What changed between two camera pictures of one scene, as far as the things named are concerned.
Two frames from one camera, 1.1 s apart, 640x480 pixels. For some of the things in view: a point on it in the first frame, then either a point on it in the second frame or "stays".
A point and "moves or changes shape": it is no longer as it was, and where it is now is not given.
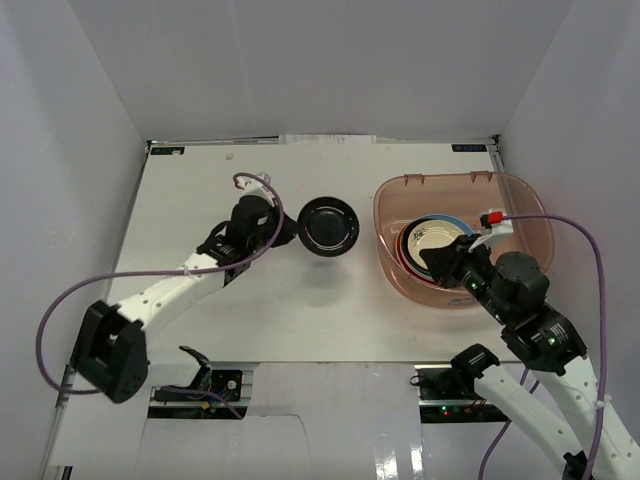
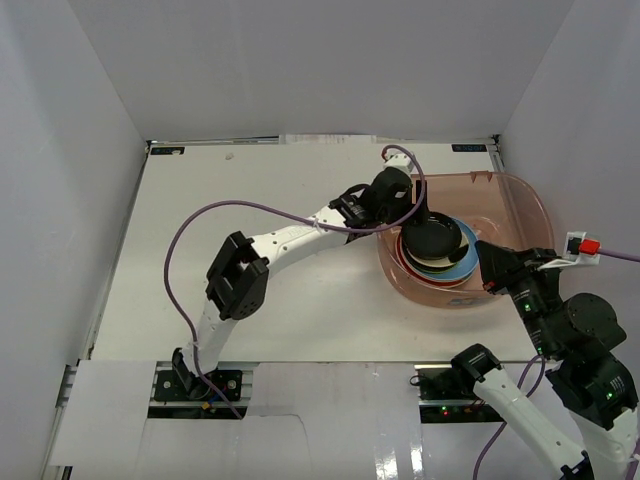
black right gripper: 443,263 -> 501,266
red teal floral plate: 405,257 stays
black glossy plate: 328,226 moves or changes shape
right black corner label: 468,148 stays
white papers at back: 327,139 stays
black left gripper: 285,230 -> 420,209
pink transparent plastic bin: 409,197 stays
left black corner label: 166,150 stays
